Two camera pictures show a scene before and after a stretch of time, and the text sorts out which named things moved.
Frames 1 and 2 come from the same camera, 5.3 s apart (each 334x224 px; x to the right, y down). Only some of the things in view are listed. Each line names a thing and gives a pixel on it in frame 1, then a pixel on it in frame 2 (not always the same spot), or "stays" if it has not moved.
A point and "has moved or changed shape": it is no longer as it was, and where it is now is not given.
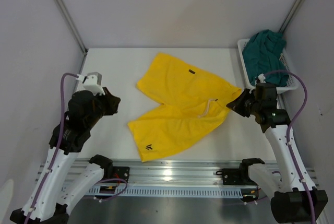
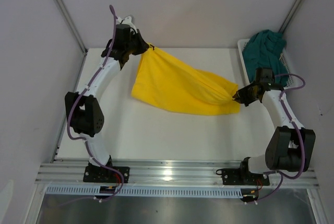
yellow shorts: x=194 y=102 has moved or changed shape
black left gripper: x=113 y=101 -> x=143 y=46
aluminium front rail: x=163 y=173 stays
